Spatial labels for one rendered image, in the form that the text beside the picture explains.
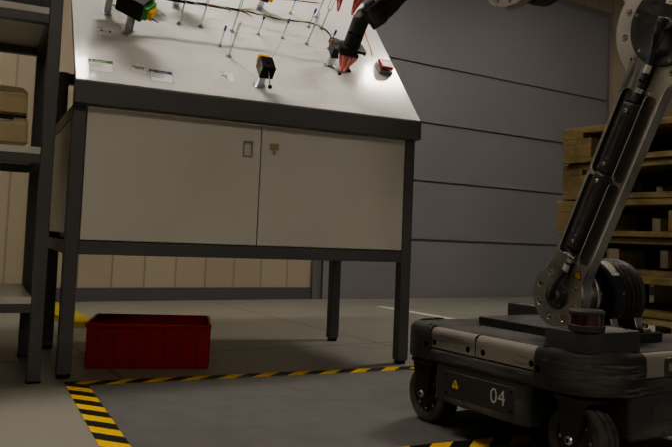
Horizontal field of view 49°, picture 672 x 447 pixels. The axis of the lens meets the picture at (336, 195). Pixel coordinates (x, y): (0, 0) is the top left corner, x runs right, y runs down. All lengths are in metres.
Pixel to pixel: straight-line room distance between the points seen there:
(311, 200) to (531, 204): 4.21
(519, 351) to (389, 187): 1.19
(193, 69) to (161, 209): 0.47
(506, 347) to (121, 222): 1.23
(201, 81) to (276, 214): 0.49
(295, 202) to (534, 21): 4.60
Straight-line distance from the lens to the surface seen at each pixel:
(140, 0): 2.45
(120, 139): 2.34
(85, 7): 2.62
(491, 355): 1.65
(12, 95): 2.35
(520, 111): 6.52
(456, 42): 6.12
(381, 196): 2.63
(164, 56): 2.49
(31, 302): 2.26
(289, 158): 2.48
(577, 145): 3.58
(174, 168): 2.36
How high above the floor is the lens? 0.44
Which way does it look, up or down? 3 degrees up
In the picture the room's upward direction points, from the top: 2 degrees clockwise
